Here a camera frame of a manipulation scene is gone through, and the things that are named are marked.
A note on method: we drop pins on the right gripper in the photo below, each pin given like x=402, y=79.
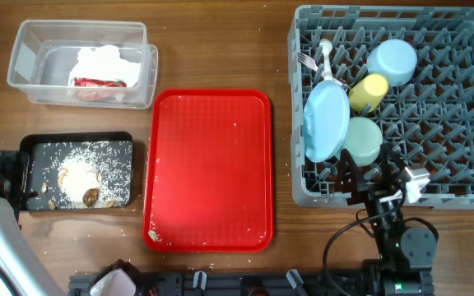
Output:
x=368, y=190

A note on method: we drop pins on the light green bowl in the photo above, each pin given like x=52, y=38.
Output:
x=363, y=141

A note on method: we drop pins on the light blue plate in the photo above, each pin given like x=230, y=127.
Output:
x=326, y=117

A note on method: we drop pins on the yellow plastic cup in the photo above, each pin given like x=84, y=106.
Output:
x=369, y=91

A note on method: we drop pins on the light blue bowl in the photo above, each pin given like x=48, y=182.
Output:
x=394, y=59

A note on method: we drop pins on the white plastic fork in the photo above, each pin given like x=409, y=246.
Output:
x=308, y=62

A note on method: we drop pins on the white plastic spoon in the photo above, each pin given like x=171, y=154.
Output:
x=327, y=48

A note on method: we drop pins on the white napkin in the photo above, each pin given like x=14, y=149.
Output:
x=105, y=63

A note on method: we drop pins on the red strawberry snack wrapper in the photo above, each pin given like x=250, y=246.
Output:
x=93, y=95

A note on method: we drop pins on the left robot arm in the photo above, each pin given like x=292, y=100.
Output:
x=21, y=271

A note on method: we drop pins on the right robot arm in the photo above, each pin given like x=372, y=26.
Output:
x=406, y=247

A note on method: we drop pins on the grey dishwasher rack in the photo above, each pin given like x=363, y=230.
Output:
x=429, y=121

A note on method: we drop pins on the red serving tray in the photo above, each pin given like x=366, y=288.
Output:
x=209, y=179

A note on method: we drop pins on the clear plastic bin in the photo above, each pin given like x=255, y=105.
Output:
x=45, y=51

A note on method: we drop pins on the black plastic bin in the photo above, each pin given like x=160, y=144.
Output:
x=76, y=137

